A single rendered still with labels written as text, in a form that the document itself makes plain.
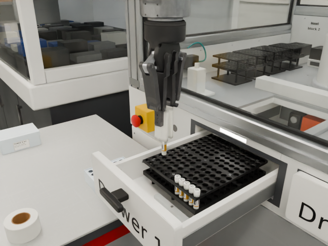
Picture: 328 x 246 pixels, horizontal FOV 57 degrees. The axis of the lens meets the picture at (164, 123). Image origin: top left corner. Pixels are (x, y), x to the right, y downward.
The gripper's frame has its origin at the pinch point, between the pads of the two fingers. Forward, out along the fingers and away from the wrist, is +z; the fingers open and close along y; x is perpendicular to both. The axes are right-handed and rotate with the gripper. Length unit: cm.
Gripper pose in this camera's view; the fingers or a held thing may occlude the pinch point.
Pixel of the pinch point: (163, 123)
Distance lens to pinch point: 62.5
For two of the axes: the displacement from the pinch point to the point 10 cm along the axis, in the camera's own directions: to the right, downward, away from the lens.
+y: -5.5, 3.3, -7.6
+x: 8.3, 2.3, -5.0
